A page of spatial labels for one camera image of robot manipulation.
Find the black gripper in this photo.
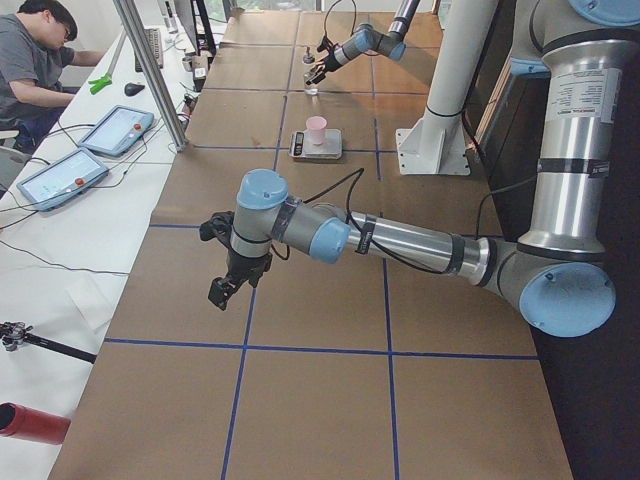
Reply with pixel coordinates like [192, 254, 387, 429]
[208, 249, 273, 311]
[304, 44, 348, 86]

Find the clear glass sauce bottle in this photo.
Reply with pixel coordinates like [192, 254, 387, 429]
[302, 46, 319, 96]

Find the pink plastic cup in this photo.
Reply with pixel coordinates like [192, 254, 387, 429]
[305, 115, 327, 145]

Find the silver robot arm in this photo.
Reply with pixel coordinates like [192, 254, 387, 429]
[200, 1, 639, 338]
[304, 0, 420, 87]

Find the silver digital kitchen scale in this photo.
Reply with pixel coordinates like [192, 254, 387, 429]
[289, 129, 342, 161]

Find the black keyboard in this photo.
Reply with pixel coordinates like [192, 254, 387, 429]
[134, 28, 164, 73]

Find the blue teach pendant near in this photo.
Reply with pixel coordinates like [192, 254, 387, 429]
[17, 147, 109, 212]

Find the blue teach pendant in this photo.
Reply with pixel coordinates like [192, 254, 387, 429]
[17, 147, 109, 212]
[78, 105, 155, 157]

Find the blue teach pendant far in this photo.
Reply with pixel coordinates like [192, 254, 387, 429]
[78, 105, 155, 157]

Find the black computer mouse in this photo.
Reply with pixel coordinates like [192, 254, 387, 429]
[124, 82, 145, 97]

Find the black tripod rod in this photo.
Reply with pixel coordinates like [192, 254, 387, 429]
[1, 322, 97, 364]

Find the red cylinder tube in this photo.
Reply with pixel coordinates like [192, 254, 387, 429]
[1, 402, 71, 445]

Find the seated person grey shirt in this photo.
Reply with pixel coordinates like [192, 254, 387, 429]
[1, 1, 104, 153]

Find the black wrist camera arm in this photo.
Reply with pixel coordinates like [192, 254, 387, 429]
[199, 211, 234, 249]

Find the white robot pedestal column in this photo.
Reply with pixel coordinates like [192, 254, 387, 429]
[396, 0, 498, 176]

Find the aluminium frame post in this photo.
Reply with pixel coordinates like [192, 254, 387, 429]
[113, 0, 188, 152]

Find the green handled grabber tool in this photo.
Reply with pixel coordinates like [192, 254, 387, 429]
[89, 30, 126, 95]

